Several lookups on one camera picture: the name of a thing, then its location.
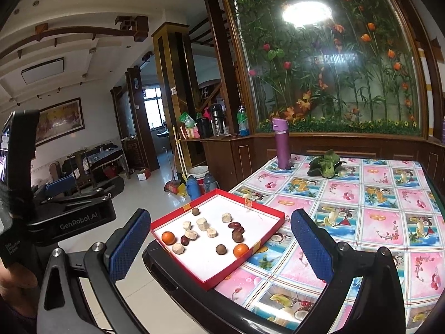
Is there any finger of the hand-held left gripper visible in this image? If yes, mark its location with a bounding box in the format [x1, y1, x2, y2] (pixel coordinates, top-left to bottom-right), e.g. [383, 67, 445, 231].
[75, 177, 126, 200]
[33, 175, 78, 205]

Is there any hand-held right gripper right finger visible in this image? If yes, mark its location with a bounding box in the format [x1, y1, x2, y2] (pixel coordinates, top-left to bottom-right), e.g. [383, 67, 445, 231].
[290, 209, 407, 334]

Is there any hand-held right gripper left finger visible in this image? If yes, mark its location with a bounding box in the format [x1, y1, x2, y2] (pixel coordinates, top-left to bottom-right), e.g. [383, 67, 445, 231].
[36, 209, 152, 334]

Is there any red cardboard box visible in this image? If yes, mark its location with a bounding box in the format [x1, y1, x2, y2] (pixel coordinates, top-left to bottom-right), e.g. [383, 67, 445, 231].
[150, 188, 286, 291]

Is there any person's left hand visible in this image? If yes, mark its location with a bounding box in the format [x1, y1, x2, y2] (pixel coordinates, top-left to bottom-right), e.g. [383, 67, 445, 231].
[0, 262, 38, 308]

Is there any wooden chair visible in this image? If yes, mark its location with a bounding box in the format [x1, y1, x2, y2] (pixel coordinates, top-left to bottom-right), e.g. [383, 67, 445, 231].
[63, 149, 96, 190]

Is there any dark dining table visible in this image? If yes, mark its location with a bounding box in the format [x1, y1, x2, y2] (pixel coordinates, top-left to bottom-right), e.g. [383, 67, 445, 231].
[85, 144, 126, 178]

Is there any printed pink tablecloth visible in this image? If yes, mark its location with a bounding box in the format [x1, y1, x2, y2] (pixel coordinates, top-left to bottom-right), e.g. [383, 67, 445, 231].
[216, 153, 445, 334]

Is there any dark framed table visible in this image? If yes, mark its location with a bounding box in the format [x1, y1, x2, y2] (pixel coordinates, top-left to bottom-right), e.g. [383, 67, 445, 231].
[142, 162, 445, 334]

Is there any green bok choy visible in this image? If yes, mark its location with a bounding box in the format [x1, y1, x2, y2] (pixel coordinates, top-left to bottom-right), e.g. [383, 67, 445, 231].
[307, 149, 348, 178]

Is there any window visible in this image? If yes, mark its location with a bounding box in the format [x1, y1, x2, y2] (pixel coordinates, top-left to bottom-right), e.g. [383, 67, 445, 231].
[142, 87, 164, 129]

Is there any white bucket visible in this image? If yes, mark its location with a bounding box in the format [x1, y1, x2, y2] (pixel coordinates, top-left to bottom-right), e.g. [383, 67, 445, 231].
[188, 166, 210, 185]

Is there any purple water bottle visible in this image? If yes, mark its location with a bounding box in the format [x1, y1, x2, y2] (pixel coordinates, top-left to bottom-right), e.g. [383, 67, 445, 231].
[272, 118, 293, 170]

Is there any wooden pillar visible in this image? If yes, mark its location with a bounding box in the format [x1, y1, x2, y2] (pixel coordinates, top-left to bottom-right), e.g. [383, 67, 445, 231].
[151, 23, 202, 181]

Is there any rectangular ceiling lamp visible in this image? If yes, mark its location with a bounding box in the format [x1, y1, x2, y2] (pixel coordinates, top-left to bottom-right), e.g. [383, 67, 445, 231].
[21, 58, 65, 85]

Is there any black jar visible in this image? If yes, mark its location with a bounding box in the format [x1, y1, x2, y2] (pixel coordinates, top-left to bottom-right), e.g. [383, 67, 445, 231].
[196, 117, 212, 139]

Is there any steel thermos flask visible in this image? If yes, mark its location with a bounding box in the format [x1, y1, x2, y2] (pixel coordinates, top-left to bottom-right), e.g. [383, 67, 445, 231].
[209, 104, 226, 136]

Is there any green plastic bottle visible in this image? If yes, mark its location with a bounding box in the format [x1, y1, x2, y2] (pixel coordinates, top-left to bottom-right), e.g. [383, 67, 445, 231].
[237, 102, 249, 137]

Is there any glass panel with artificial flowers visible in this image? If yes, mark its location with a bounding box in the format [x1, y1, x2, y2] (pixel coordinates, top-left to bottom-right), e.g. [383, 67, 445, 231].
[214, 0, 430, 136]

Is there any framed wall painting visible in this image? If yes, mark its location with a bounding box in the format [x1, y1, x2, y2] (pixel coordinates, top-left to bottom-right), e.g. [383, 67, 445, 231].
[35, 97, 85, 147]

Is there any yellow handled broom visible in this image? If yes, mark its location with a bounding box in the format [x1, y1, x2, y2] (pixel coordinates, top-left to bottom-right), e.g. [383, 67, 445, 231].
[163, 125, 188, 195]

